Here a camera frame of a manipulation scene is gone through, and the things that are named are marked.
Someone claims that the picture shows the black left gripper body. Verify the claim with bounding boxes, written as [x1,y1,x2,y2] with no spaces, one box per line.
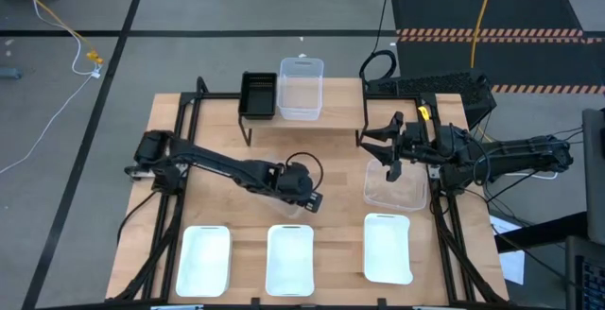
[272,161,316,206]

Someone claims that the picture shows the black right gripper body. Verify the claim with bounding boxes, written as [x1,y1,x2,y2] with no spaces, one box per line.
[394,120,439,165]

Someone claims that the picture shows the clear plastic basket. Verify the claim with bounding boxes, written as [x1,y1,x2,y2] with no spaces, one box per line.
[362,158,429,213]
[276,56,326,122]
[257,190,306,220]

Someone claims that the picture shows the white plastic basket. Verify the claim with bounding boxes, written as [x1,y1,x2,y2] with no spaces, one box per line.
[265,223,316,298]
[362,212,414,286]
[175,224,233,299]

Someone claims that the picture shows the wooden shelf black legs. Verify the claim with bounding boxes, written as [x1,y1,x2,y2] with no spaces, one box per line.
[238,77,371,148]

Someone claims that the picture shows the black keyboard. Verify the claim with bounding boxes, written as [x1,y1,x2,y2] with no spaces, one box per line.
[366,69,498,129]

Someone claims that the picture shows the black plastic basket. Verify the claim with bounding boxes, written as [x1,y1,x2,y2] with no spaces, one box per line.
[237,71,279,121]

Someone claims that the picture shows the black hazard striped floor mat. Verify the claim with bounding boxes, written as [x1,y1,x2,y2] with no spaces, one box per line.
[395,36,605,96]
[389,0,586,38]

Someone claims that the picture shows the white paper sheet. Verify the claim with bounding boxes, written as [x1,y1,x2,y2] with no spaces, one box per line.
[488,214,527,286]

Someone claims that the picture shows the silver aluminium profile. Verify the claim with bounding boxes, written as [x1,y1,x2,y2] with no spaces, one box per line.
[411,303,467,310]
[149,303,205,310]

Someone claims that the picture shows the grey monitor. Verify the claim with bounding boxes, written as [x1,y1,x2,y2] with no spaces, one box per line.
[581,107,605,247]

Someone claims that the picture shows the dark laptop keyboard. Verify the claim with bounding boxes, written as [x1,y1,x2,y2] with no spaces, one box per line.
[564,234,605,310]

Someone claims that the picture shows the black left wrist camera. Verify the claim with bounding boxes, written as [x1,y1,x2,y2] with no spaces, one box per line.
[304,190,325,215]

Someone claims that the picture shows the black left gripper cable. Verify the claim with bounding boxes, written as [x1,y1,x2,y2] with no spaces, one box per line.
[284,151,326,194]

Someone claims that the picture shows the black floor cable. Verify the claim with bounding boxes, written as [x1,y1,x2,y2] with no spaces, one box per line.
[358,0,399,82]

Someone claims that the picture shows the black aluminium table frame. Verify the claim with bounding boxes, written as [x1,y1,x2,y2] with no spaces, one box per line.
[107,76,510,310]

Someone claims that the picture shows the white cable loop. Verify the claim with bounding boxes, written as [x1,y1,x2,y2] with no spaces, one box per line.
[504,169,560,181]

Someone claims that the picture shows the yellow hanging cable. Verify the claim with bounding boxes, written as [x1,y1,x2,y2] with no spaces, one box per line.
[469,0,500,70]

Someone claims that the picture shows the white floor cable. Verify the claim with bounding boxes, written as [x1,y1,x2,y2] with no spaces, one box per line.
[0,0,103,175]

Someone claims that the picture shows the yellow floor cable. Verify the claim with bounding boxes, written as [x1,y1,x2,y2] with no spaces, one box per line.
[0,0,106,65]

